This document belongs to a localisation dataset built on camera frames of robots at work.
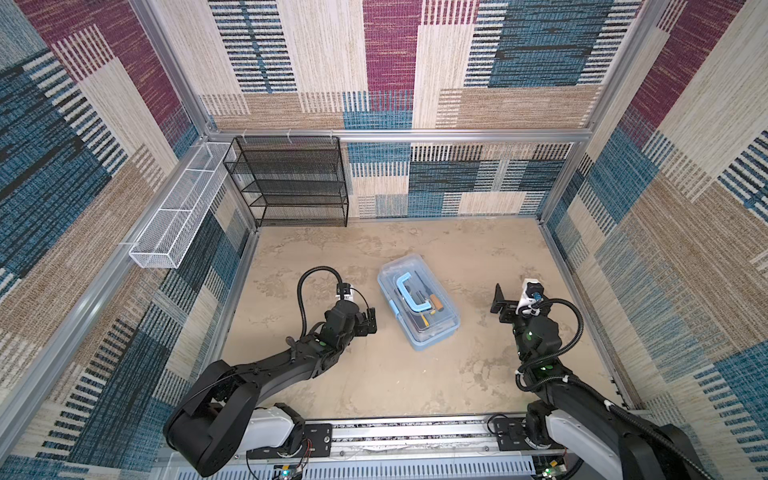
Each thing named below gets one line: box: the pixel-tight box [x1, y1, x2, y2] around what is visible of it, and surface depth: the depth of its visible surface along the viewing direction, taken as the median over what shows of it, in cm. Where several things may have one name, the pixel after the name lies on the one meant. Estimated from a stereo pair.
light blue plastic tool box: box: [378, 253, 460, 351], surface depth 87 cm
